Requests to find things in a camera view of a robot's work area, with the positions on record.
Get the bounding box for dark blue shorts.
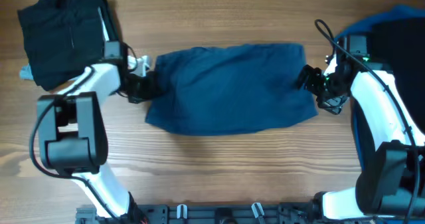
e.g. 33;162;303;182
145;43;317;136

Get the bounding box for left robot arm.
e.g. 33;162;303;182
29;41;153;223

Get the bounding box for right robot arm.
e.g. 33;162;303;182
297;33;424;222

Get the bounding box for bright blue garment in pile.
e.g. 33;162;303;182
334;5;424;170

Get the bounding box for black garment in pile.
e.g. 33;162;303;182
353;18;424;132

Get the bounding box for folded black garment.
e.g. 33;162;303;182
17;0;119;91

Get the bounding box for folded light blue garment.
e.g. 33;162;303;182
19;64;33;80

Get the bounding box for left white rail clip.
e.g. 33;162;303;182
176;204;188;219

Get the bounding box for white rail clip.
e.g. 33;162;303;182
251;202;264;219
176;204;188;219

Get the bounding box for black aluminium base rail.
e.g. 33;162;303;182
74;202;371;224

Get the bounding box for right white rail clip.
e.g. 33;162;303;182
251;202;264;219

